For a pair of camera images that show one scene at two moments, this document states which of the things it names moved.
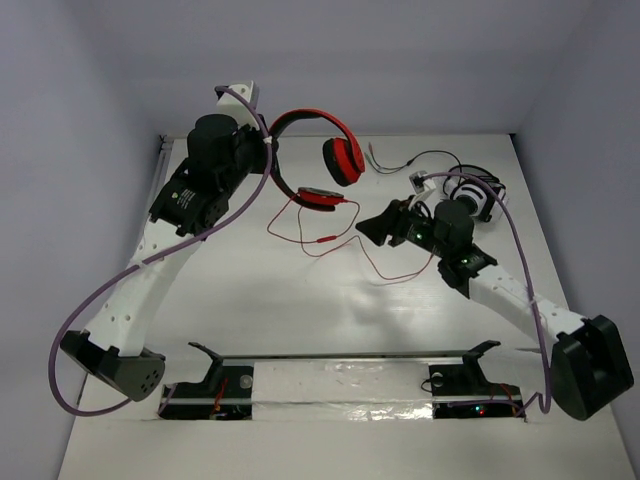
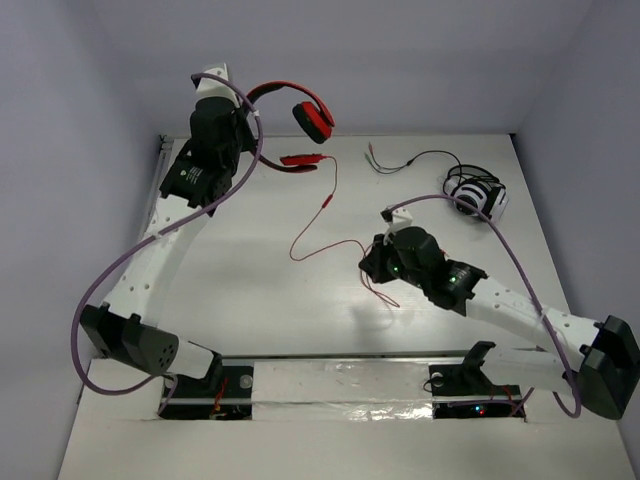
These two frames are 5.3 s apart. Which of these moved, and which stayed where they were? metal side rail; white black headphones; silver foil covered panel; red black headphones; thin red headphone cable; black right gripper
Moved: thin red headphone cable; black right gripper; red black headphones
Stayed: white black headphones; silver foil covered panel; metal side rail
